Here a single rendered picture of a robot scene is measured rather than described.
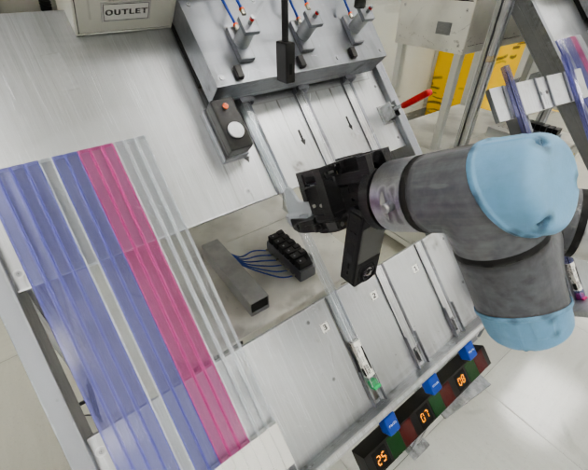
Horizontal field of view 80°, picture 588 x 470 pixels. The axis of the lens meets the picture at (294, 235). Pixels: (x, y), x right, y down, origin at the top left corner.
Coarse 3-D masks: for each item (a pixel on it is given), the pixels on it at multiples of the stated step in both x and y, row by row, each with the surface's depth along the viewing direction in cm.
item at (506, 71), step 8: (504, 72) 71; (504, 80) 71; (512, 80) 71; (512, 88) 70; (512, 96) 71; (512, 104) 71; (520, 104) 71; (520, 112) 71; (520, 120) 71; (520, 128) 72; (528, 128) 71; (576, 296) 72; (584, 296) 72
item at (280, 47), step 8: (280, 40) 42; (280, 48) 41; (288, 48) 41; (280, 56) 42; (288, 56) 41; (280, 64) 42; (288, 64) 42; (280, 72) 43; (288, 72) 42; (280, 80) 44; (288, 80) 43
